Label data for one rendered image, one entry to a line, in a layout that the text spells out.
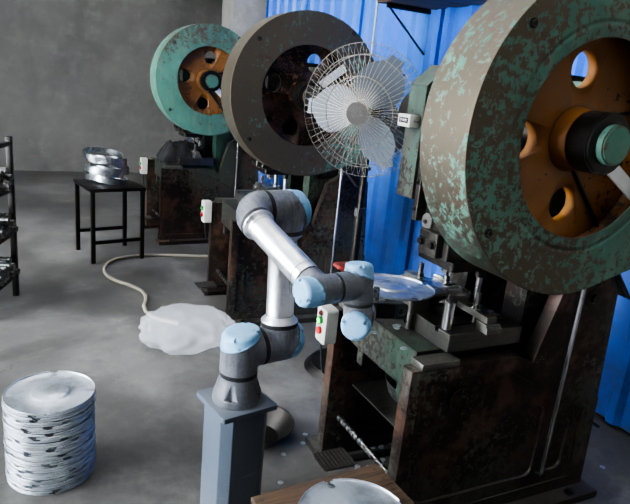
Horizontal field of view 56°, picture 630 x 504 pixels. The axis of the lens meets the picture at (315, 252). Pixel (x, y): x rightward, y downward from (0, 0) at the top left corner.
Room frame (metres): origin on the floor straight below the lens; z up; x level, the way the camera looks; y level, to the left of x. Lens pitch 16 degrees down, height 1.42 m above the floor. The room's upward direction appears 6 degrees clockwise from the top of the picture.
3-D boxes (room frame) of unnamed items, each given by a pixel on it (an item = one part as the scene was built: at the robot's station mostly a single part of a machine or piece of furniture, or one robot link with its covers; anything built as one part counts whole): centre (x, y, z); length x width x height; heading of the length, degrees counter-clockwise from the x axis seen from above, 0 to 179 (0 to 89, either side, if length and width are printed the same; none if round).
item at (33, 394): (1.80, 0.86, 0.31); 0.29 x 0.29 x 0.01
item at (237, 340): (1.64, 0.19, 0.62); 0.13 x 0.12 x 0.14; 127
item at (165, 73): (5.21, 0.84, 0.87); 1.53 x 0.99 x 1.74; 120
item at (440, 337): (1.96, -0.47, 0.68); 0.45 x 0.30 x 0.06; 27
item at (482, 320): (1.80, -0.54, 0.76); 0.17 x 0.06 x 0.10; 27
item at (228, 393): (1.63, 0.20, 0.50); 0.15 x 0.15 x 0.10
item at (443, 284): (1.95, -0.46, 0.76); 0.15 x 0.09 x 0.05; 27
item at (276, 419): (2.12, 0.16, 0.04); 0.30 x 0.30 x 0.07
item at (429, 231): (1.94, -0.43, 1.04); 0.17 x 0.15 x 0.30; 117
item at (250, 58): (3.66, -0.01, 0.87); 1.53 x 0.99 x 1.74; 115
